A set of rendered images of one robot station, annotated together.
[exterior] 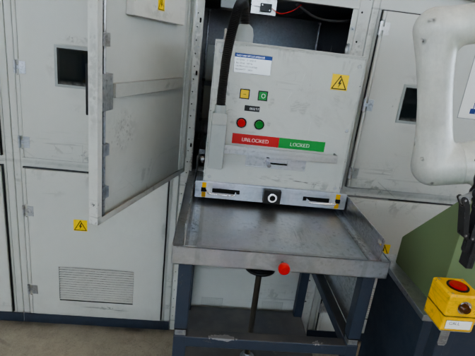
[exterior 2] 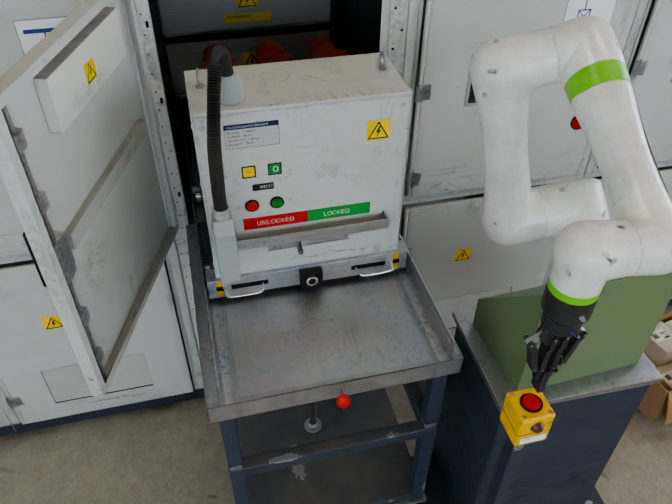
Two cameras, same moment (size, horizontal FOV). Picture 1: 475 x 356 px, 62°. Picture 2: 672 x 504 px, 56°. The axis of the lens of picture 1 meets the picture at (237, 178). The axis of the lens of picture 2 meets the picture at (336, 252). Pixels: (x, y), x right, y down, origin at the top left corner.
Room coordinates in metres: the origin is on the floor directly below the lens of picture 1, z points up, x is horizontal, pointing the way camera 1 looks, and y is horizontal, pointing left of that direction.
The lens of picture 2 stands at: (0.09, 0.01, 2.05)
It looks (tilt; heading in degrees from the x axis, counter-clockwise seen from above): 41 degrees down; 350
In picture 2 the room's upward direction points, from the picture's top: 1 degrees clockwise
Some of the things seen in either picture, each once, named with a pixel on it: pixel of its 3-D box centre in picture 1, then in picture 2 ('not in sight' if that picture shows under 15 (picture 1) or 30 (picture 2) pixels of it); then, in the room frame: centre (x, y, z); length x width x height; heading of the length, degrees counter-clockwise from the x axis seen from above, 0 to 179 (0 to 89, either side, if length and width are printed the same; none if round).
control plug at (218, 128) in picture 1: (217, 139); (226, 244); (1.23, 0.08, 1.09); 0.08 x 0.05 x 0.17; 4
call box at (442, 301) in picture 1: (452, 304); (526, 416); (0.82, -0.55, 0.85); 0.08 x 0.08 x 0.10; 5
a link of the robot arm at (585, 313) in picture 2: not in sight; (567, 297); (0.83, -0.55, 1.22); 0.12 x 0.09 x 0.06; 5
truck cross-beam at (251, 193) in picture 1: (270, 193); (308, 268); (1.33, -0.12, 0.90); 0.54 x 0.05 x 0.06; 94
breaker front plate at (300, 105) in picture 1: (281, 124); (307, 195); (1.32, -0.13, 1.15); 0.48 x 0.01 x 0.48; 94
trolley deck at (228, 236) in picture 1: (268, 213); (309, 291); (1.32, -0.12, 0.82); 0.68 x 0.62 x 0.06; 5
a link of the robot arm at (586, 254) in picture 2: not in sight; (587, 258); (0.83, -0.56, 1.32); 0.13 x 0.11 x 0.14; 90
